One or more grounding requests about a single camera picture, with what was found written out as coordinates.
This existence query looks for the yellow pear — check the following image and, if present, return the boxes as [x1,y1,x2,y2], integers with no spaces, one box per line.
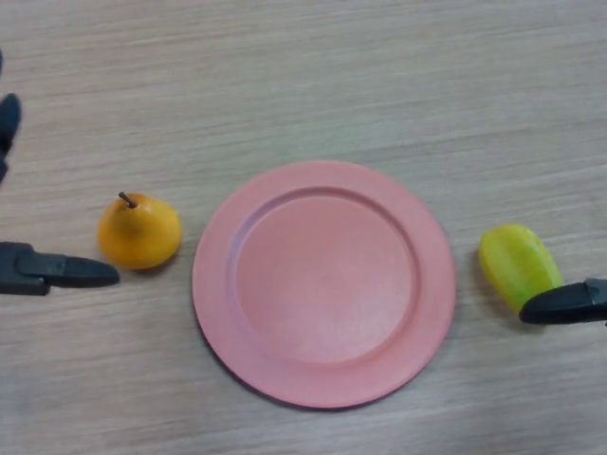
[97,191,183,271]

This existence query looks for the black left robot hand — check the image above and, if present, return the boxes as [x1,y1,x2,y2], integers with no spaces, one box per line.
[0,46,120,298]

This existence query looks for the pink round plate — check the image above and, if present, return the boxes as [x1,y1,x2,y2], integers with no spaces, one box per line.
[192,160,458,410]

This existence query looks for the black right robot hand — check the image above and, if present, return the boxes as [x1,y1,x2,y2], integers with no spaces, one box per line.
[519,278,607,327]

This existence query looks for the yellow-green starfruit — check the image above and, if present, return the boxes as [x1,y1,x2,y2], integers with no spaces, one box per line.
[477,224,565,315]

